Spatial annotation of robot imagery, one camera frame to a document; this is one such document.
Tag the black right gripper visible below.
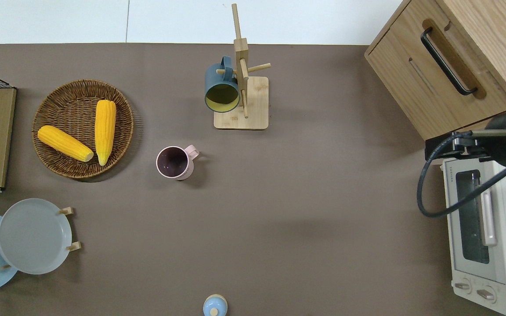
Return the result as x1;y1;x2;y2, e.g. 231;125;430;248
425;131;491;161

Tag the pink mug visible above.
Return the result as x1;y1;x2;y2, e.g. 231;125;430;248
156;145;200;180

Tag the wooden cabinet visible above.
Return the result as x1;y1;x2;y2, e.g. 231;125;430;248
364;0;506;141

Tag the brown table mat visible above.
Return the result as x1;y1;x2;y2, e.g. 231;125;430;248
0;43;502;316

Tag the wooden mug tree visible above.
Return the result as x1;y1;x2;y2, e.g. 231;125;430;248
214;4;272;130

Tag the dark teal mug yellow inside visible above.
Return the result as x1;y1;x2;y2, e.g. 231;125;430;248
204;56;240;113

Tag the yellow corn cob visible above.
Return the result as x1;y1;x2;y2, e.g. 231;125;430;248
38;126;94;162
95;100;116;166

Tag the round brown wicker tray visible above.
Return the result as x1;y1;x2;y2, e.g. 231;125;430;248
32;79;134;179

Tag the wooden plate rack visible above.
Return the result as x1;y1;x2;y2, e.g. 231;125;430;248
0;207;81;271

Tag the grey plate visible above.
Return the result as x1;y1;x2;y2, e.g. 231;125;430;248
0;198;72;275

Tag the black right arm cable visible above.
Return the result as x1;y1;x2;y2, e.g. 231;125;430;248
417;129;506;219

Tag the black cabinet handle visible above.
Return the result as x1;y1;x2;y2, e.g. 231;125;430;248
420;27;478;96

